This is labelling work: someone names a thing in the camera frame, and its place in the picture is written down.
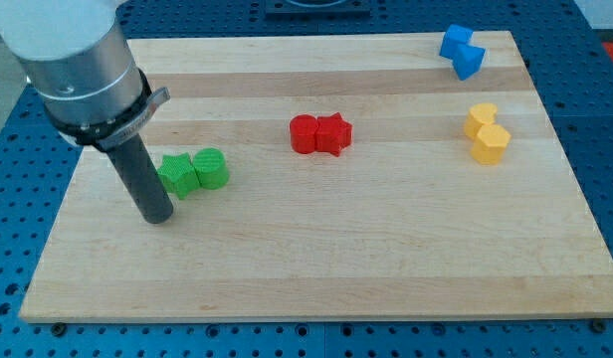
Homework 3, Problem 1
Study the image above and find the green star block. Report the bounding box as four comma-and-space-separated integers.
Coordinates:
157, 153, 200, 200

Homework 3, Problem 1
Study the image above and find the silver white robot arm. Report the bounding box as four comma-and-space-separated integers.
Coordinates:
0, 0, 170, 152

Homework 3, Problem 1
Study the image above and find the red star block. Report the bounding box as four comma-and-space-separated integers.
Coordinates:
315, 112, 352, 156

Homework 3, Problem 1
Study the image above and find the red cylinder block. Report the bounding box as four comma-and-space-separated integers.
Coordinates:
289, 114, 318, 154

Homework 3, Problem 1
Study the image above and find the light wooden board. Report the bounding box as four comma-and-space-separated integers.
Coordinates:
20, 31, 613, 323

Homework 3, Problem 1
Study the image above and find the green cylinder block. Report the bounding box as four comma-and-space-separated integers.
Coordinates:
192, 148, 230, 190

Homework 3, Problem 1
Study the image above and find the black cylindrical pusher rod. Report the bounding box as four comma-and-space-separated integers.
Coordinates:
107, 134, 173, 224

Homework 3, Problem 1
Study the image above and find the yellow heart block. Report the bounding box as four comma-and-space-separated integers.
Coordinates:
463, 102, 498, 140

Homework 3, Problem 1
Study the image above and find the yellow hexagon block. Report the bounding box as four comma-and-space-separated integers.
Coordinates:
470, 124, 511, 165

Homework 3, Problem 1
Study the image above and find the blue pentagon block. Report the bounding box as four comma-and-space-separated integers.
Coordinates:
453, 44, 486, 81

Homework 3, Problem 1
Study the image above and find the blue cube block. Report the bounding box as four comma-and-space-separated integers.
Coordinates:
439, 24, 474, 59

